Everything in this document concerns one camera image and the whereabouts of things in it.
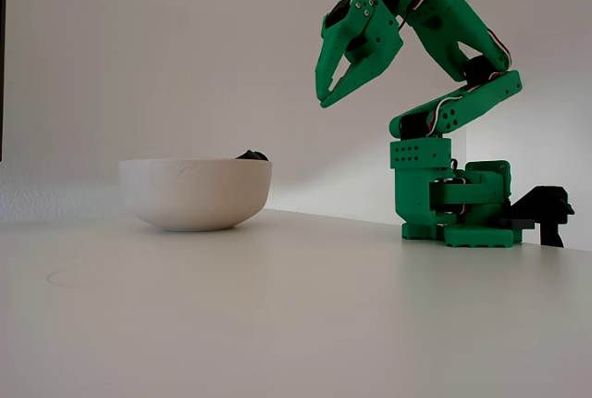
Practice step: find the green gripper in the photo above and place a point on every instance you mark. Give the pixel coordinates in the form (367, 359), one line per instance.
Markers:
(358, 42)

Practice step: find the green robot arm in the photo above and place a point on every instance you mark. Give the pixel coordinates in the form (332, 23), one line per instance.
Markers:
(453, 23)

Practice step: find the dark grey cloth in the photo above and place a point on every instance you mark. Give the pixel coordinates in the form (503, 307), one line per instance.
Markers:
(252, 155)

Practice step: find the white round bowl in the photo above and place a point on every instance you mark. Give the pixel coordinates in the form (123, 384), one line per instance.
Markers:
(194, 194)

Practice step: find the black table clamp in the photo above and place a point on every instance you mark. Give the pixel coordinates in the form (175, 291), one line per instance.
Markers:
(550, 208)

